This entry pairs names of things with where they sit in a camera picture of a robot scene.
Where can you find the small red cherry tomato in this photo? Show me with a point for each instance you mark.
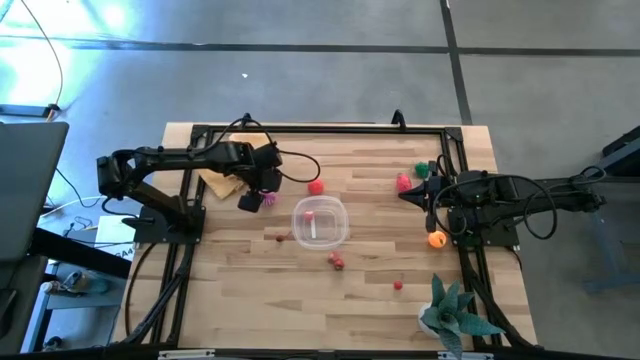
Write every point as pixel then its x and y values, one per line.
pixel 398 285

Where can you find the black standing desk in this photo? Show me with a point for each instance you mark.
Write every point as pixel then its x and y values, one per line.
pixel 25 111

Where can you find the red toy tomato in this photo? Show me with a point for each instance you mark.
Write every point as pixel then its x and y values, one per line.
pixel 315 187

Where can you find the clear plastic tupperware container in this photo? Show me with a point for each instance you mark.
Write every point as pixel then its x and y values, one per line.
pixel 327 241

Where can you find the small dark red radish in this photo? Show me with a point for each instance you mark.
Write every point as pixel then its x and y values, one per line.
pixel 280 238

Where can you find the orange toy fruit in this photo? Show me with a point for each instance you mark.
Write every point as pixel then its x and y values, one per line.
pixel 437 239

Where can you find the green toy bell pepper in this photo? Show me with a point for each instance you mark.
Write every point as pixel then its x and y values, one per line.
pixel 421 170

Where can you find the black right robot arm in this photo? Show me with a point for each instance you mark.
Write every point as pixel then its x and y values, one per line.
pixel 575 197

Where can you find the potted green succulent plant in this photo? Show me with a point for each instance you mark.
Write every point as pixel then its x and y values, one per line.
pixel 450 310

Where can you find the white metal bracket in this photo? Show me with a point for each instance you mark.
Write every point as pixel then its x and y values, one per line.
pixel 185 354
pixel 465 355

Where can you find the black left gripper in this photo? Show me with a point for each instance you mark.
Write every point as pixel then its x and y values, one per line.
pixel 252 157

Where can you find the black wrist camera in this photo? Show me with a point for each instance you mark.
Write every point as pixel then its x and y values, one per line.
pixel 271 181
pixel 469 182

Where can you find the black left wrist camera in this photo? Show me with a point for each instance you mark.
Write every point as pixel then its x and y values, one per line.
pixel 271 181

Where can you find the white paper sheet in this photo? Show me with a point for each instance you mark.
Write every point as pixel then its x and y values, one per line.
pixel 112 235

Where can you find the folded yellow cloth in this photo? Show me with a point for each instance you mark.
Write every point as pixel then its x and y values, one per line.
pixel 222 185

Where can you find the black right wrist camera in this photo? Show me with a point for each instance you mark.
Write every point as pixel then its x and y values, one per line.
pixel 469 182

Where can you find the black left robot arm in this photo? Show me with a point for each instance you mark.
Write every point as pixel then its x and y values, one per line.
pixel 165 157

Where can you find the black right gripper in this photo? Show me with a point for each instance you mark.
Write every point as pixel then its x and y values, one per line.
pixel 437 192

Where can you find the blue metal stand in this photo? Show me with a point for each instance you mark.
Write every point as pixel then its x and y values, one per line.
pixel 607 250

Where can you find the pink toy fruit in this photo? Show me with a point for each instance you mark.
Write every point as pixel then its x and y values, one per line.
pixel 403 183

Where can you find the black aluminium table frame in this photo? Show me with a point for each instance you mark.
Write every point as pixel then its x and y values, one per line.
pixel 325 129

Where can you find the red felt strawberry green leaves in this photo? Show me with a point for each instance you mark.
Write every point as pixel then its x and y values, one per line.
pixel 336 260

